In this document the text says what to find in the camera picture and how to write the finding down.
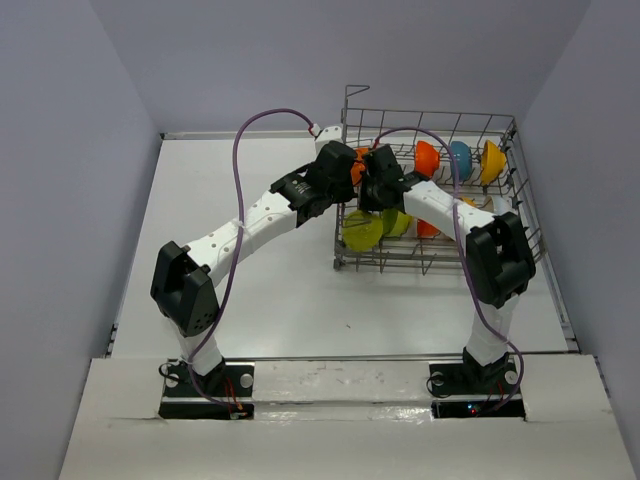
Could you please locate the small yellow bowl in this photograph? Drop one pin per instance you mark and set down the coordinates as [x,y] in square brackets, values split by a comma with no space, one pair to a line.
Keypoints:
[469,201]

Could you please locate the green bowl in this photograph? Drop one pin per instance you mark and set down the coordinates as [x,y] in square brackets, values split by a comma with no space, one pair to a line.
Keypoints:
[361,230]
[395,223]

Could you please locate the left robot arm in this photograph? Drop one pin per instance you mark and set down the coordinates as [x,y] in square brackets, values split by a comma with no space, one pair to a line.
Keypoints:
[185,277]

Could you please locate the white round bowl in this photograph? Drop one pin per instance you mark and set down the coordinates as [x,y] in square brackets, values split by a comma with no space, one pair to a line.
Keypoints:
[497,205]

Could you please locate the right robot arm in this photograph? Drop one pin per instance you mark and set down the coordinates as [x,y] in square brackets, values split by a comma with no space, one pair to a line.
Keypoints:
[495,256]

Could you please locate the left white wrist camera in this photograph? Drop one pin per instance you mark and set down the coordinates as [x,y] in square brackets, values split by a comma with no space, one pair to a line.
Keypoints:
[325,135]

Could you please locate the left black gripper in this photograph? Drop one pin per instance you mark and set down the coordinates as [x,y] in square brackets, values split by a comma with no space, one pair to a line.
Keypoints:
[348,194]

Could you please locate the grey wire dish rack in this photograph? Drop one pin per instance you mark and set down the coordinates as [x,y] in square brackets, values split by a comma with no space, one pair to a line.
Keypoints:
[401,130]

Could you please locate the blue bowl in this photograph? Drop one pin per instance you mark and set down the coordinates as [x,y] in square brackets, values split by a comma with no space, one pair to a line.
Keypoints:
[462,159]

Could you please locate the large yellow bowl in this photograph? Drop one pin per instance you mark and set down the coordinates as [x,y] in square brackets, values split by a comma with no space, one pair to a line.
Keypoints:
[493,162]

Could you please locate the orange bowl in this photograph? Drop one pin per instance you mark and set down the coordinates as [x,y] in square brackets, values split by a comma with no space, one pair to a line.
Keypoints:
[426,159]
[426,230]

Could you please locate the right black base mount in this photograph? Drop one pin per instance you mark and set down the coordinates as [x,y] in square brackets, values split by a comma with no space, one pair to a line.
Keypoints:
[475,395]

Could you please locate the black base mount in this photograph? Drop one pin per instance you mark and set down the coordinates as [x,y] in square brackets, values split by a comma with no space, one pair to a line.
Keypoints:
[224,394]
[475,395]

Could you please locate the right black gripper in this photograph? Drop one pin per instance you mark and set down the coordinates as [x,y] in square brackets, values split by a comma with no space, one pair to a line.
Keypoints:
[365,202]

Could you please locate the white orange-bottom bowl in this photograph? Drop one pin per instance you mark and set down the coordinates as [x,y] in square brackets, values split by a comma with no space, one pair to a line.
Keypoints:
[359,167]

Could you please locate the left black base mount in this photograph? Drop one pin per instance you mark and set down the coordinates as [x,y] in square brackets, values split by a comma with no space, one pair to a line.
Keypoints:
[224,394]

